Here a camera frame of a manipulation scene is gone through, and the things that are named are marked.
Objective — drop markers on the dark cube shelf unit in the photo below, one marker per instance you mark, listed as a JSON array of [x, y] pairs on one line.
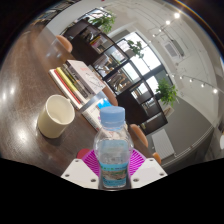
[[133, 106]]

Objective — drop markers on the red spine book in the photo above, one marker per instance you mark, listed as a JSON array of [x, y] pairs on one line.
[[65, 88]]

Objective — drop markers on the bushy potted green plant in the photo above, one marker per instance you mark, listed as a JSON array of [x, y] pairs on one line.
[[105, 20]]

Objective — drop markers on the dark wall bookcase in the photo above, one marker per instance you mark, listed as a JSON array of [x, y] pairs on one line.
[[56, 11]]

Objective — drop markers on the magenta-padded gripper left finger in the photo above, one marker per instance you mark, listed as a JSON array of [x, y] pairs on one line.
[[78, 171]]

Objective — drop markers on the white cover book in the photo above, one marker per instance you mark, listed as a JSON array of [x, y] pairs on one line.
[[85, 75]]

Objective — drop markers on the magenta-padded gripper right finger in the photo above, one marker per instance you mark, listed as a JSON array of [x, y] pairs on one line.
[[150, 171]]

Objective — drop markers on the clear blue-capped water bottle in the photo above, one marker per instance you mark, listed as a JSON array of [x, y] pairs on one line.
[[113, 156]]

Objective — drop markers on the cream ceramic mug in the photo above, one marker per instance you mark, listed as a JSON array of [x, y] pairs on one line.
[[53, 120]]

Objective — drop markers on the ceiling air conditioner unit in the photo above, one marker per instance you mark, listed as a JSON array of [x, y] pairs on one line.
[[173, 49]]

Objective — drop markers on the group of ceiling spotlights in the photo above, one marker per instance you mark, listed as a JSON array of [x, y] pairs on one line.
[[176, 15]]

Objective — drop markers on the small potted green plant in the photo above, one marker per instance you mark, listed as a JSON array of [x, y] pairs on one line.
[[135, 47]]

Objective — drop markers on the tall potted green plant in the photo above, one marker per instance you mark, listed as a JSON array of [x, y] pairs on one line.
[[166, 92]]

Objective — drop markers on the white wall radiator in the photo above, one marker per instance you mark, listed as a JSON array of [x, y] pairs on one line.
[[163, 144]]

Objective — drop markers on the yellow spine book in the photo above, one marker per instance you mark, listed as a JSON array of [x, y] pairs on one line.
[[71, 83]]

